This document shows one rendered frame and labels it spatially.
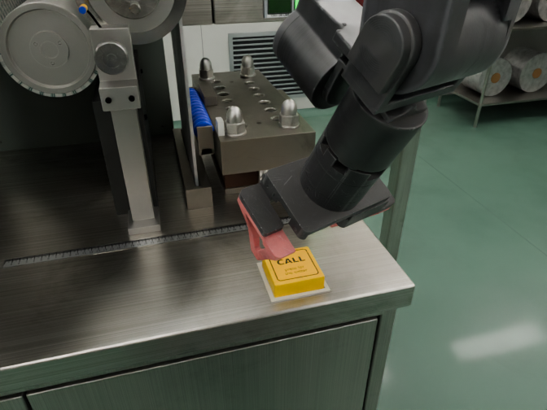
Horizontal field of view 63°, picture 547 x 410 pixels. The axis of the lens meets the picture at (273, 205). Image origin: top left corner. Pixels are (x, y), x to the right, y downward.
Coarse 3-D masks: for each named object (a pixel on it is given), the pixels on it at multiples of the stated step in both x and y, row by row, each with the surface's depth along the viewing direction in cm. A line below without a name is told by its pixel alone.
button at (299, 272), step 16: (288, 256) 62; (304, 256) 62; (272, 272) 60; (288, 272) 59; (304, 272) 59; (320, 272) 59; (272, 288) 59; (288, 288) 58; (304, 288) 59; (320, 288) 60
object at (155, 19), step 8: (96, 0) 58; (160, 0) 60; (168, 0) 61; (96, 8) 59; (104, 8) 59; (160, 8) 61; (168, 8) 61; (104, 16) 59; (112, 16) 60; (120, 16) 60; (152, 16) 61; (160, 16) 61; (136, 24) 61; (144, 24) 61; (152, 24) 62; (136, 32) 61
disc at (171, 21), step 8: (80, 0) 58; (88, 0) 58; (176, 0) 61; (184, 0) 61; (88, 8) 59; (176, 8) 62; (184, 8) 62; (88, 16) 59; (96, 16) 60; (168, 16) 62; (176, 16) 62; (96, 24) 60; (104, 24) 60; (160, 24) 62; (168, 24) 62; (176, 24) 63; (144, 32) 62; (152, 32) 62; (160, 32) 63; (168, 32) 63; (136, 40) 62; (144, 40) 63; (152, 40) 63
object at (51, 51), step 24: (48, 0) 59; (72, 0) 66; (24, 24) 58; (48, 24) 59; (72, 24) 60; (0, 48) 59; (24, 48) 60; (48, 48) 60; (72, 48) 61; (24, 72) 61; (48, 72) 62; (72, 72) 63
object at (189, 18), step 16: (192, 0) 92; (208, 0) 93; (224, 0) 93; (240, 0) 94; (256, 0) 95; (192, 16) 93; (208, 16) 94; (224, 16) 95; (240, 16) 96; (256, 16) 97
